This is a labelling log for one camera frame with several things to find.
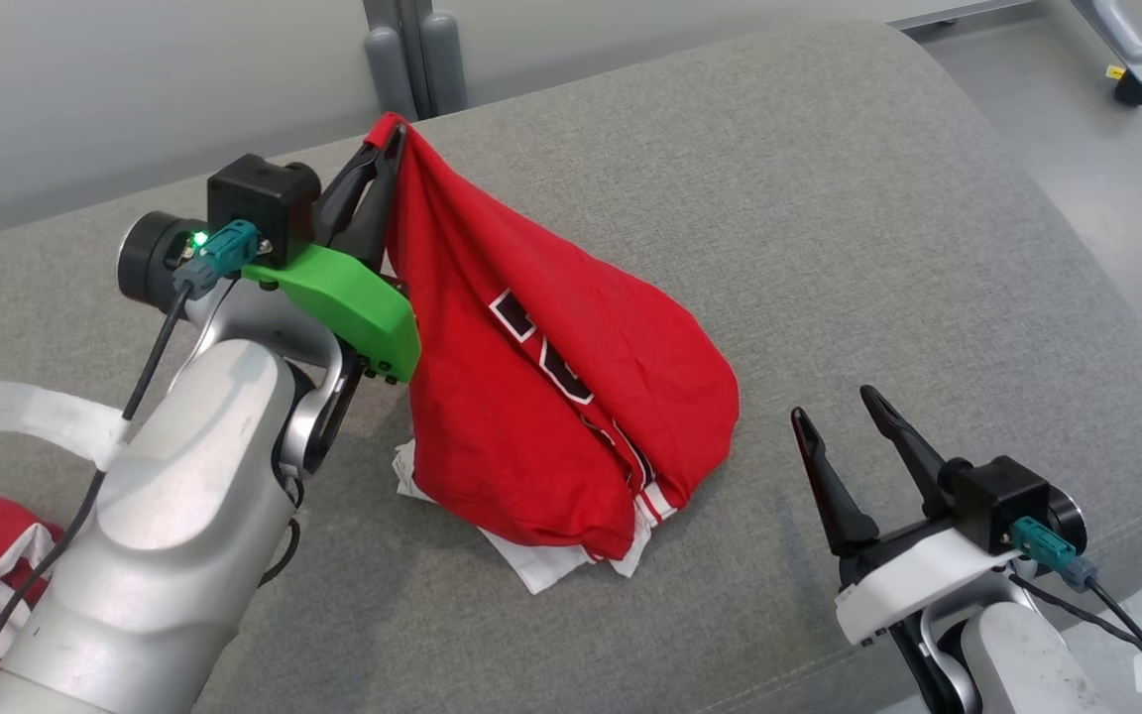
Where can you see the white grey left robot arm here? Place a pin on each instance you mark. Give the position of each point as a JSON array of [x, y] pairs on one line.
[[174, 535]]

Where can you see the grey stand leg with caster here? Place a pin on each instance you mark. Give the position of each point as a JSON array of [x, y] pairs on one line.
[[1131, 55]]

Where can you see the grey partition post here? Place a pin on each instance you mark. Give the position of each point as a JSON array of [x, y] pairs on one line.
[[417, 50]]

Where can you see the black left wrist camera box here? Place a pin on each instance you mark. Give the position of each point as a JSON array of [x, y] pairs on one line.
[[259, 203]]

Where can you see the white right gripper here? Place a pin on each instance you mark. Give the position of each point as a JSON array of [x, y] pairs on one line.
[[913, 580]]

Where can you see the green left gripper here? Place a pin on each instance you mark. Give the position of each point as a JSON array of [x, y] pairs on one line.
[[363, 307]]

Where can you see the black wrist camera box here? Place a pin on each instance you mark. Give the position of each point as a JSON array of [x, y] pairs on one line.
[[259, 203], [997, 501]]

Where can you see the red Bulls 23 jersey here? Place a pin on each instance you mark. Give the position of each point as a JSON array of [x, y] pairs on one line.
[[521, 416]]

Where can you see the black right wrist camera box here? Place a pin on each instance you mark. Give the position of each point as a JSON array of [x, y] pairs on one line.
[[997, 501]]

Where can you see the grey baseboard strip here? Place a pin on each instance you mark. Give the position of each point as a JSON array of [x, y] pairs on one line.
[[968, 10]]

